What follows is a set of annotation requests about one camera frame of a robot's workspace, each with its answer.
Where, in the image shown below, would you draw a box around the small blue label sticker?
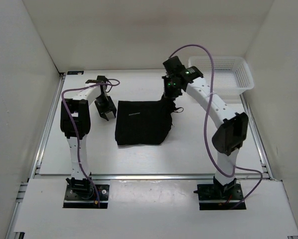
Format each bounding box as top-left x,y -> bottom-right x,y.
67,71 -> 84,75

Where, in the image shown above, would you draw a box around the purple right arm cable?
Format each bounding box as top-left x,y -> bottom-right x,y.
168,44 -> 263,207

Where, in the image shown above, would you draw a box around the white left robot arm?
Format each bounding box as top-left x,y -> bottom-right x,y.
60,75 -> 120,199

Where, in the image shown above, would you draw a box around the aluminium front frame rail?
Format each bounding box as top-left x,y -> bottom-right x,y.
92,174 -> 214,180

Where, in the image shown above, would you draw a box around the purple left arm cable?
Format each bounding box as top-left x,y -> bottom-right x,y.
61,78 -> 121,207

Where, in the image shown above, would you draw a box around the black shorts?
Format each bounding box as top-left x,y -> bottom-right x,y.
115,97 -> 183,146

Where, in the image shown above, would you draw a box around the white plastic mesh basket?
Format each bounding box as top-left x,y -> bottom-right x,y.
188,56 -> 254,99

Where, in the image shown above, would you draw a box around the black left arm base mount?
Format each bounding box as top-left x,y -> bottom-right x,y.
63,178 -> 110,209

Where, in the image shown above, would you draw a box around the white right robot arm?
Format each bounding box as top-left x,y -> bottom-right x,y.
163,56 -> 249,199

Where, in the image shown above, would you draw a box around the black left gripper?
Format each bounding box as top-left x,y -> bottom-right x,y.
95,95 -> 117,120

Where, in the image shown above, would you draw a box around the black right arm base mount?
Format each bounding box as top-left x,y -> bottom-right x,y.
193,177 -> 246,211

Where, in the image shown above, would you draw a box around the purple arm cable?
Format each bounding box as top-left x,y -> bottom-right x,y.
168,44 -> 263,207
61,78 -> 121,207

